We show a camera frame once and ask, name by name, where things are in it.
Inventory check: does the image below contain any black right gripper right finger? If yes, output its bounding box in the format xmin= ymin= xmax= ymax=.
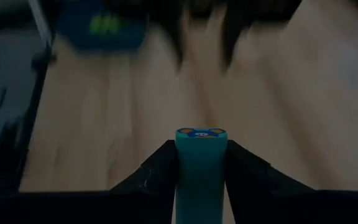
xmin=226 ymin=139 xmax=358 ymax=224

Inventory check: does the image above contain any teal foam block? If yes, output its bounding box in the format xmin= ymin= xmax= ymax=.
xmin=174 ymin=127 xmax=229 ymax=224

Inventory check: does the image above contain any dark teal plastic bin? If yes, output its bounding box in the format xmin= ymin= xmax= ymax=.
xmin=55 ymin=0 xmax=150 ymax=53

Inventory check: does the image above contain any lime green foam block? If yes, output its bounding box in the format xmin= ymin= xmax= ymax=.
xmin=103 ymin=14 xmax=122 ymax=35
xmin=89 ymin=16 xmax=104 ymax=35

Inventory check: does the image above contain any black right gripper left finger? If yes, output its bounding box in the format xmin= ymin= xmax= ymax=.
xmin=0 ymin=139 xmax=177 ymax=224

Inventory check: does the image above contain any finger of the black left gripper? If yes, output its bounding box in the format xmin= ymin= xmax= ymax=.
xmin=162 ymin=11 xmax=186 ymax=68
xmin=221 ymin=11 xmax=255 ymax=70

